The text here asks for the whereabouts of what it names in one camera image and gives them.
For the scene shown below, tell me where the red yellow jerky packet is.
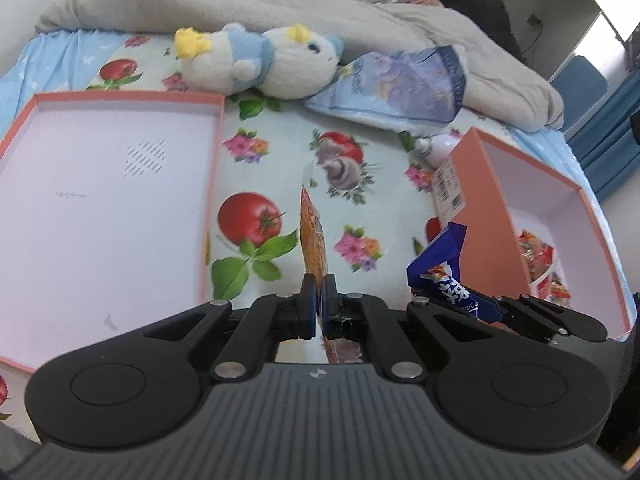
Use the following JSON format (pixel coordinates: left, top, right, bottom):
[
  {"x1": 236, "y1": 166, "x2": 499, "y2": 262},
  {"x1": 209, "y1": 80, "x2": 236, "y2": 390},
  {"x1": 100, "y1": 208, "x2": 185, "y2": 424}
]
[{"x1": 518, "y1": 230, "x2": 572, "y2": 308}]

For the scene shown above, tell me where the red label pastry packet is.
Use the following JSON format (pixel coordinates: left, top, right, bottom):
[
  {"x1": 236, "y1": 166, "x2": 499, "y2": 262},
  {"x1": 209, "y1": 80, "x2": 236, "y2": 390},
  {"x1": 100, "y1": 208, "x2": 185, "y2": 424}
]
[{"x1": 299, "y1": 164, "x2": 345, "y2": 364}]

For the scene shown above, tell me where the blue snack packet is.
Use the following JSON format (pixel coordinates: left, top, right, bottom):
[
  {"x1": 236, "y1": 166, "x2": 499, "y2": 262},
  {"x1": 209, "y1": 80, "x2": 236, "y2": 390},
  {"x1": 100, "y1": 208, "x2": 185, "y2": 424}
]
[{"x1": 407, "y1": 222, "x2": 498, "y2": 323}]

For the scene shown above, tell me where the pink deep box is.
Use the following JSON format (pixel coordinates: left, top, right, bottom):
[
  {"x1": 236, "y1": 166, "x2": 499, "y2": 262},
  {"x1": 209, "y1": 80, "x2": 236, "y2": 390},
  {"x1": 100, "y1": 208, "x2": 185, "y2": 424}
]
[{"x1": 432, "y1": 128, "x2": 636, "y2": 339}]

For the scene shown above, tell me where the fruit print bed sheet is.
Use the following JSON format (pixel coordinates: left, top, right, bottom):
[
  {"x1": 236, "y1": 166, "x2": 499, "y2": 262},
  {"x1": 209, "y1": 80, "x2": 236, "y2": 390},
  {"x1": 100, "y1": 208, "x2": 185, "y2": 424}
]
[{"x1": 0, "y1": 27, "x2": 626, "y2": 426}]

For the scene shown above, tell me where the blue curtain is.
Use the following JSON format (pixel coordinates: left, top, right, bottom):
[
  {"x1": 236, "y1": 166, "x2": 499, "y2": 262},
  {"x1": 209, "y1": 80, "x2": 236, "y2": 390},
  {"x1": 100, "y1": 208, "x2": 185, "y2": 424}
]
[{"x1": 568, "y1": 68, "x2": 640, "y2": 202}]

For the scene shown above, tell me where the small white bottle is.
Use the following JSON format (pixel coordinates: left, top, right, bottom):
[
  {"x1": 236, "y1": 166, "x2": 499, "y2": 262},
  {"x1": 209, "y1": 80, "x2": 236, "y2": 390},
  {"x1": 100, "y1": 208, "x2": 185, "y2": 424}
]
[{"x1": 414, "y1": 134, "x2": 460, "y2": 169}]

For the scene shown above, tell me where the pink shallow box lid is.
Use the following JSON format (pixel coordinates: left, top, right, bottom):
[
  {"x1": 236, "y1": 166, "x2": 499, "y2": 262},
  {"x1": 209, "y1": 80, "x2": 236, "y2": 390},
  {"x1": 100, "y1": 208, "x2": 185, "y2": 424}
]
[{"x1": 1, "y1": 91, "x2": 224, "y2": 372}]

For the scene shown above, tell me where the blue chair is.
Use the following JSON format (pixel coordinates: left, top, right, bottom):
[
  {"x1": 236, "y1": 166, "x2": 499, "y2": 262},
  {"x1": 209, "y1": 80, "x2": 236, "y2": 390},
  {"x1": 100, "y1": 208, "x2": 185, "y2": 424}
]
[{"x1": 551, "y1": 55, "x2": 608, "y2": 132}]

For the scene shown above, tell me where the blue plastic tissue bag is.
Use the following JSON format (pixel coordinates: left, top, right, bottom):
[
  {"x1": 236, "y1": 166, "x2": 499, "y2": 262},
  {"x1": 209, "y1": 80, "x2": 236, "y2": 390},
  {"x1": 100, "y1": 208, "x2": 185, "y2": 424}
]
[{"x1": 305, "y1": 46, "x2": 466, "y2": 136}]

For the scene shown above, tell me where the white blue plush toy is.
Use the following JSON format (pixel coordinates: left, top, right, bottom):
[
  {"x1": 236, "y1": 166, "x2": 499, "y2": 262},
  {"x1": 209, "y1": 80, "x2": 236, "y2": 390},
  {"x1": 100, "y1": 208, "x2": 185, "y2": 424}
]
[{"x1": 174, "y1": 23, "x2": 344, "y2": 100}]

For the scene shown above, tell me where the grey blanket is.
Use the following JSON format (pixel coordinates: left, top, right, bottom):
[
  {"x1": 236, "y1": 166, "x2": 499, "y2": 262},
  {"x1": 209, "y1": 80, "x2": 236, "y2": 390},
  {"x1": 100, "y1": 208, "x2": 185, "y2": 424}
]
[{"x1": 35, "y1": 0, "x2": 564, "y2": 132}]

